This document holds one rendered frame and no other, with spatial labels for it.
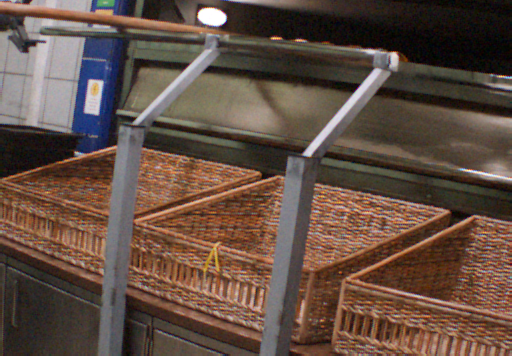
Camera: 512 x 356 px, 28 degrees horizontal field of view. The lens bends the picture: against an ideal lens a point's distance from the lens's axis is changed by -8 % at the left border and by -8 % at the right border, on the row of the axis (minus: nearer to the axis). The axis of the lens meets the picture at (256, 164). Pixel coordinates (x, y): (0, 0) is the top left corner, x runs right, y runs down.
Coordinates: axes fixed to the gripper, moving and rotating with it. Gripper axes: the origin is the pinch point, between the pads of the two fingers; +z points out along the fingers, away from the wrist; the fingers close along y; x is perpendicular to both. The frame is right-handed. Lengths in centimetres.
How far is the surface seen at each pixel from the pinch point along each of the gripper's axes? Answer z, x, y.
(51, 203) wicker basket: 6.6, -6.5, 47.3
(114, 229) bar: 45, 4, 46
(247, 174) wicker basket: 30, -53, 34
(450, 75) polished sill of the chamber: 86, -55, 2
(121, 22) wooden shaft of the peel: 9.6, -19.2, -0.4
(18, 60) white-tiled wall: -91, -56, 12
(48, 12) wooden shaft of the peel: 9.5, 5.9, -0.4
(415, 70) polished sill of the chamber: 76, -55, 2
